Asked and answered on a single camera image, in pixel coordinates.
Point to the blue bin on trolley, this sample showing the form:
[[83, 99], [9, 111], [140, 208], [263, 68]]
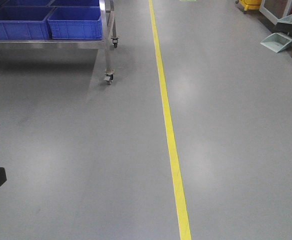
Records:
[[76, 23]]

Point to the steel trolley with casters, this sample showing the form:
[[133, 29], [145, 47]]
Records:
[[109, 32]]

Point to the yellow mop bucket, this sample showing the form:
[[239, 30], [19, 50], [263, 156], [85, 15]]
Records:
[[249, 4]]

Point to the pale green dustpan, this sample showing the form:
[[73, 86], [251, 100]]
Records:
[[277, 42]]

